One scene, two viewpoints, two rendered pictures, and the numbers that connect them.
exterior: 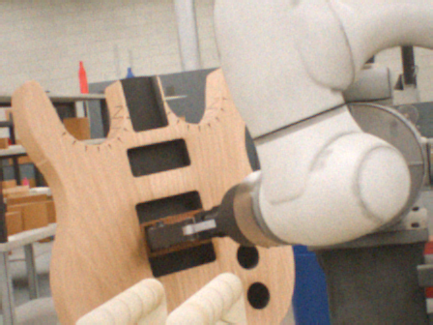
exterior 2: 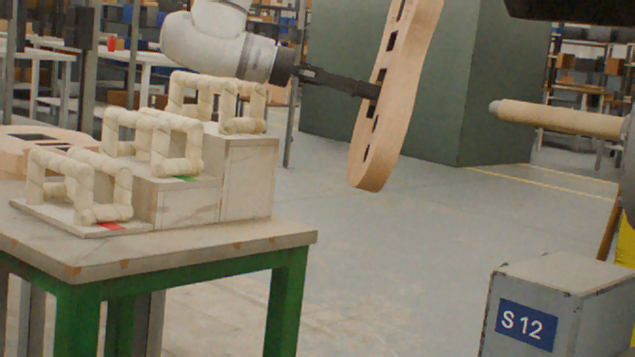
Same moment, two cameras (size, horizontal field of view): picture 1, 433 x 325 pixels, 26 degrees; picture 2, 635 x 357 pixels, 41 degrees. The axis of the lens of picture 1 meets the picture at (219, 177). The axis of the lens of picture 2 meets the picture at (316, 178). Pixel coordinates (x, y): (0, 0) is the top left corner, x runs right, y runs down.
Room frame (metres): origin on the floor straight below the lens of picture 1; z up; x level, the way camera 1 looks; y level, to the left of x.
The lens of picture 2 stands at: (1.93, -1.40, 1.33)
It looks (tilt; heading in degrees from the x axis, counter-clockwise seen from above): 10 degrees down; 118
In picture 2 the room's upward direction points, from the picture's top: 7 degrees clockwise
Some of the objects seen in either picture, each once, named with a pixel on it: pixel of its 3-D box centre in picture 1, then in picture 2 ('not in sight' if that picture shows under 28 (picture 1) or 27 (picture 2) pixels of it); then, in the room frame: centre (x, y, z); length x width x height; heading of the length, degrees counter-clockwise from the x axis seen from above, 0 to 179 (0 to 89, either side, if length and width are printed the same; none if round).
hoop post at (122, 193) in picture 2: not in sight; (122, 195); (0.89, -0.23, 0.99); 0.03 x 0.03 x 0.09
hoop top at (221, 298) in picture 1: (207, 306); (202, 83); (0.86, 0.02, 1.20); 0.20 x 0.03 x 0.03; 167
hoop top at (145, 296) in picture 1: (123, 311); (231, 84); (0.88, 0.10, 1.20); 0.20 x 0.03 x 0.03; 167
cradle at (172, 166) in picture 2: not in sight; (180, 166); (0.93, -0.11, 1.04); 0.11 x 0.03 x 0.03; 78
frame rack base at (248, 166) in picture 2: not in sight; (207, 166); (0.87, 0.06, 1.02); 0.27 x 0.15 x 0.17; 168
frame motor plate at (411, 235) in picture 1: (370, 226); not in sight; (2.03, -0.31, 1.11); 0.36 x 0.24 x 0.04; 168
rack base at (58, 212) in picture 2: not in sight; (79, 214); (0.80, -0.24, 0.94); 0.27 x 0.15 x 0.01; 168
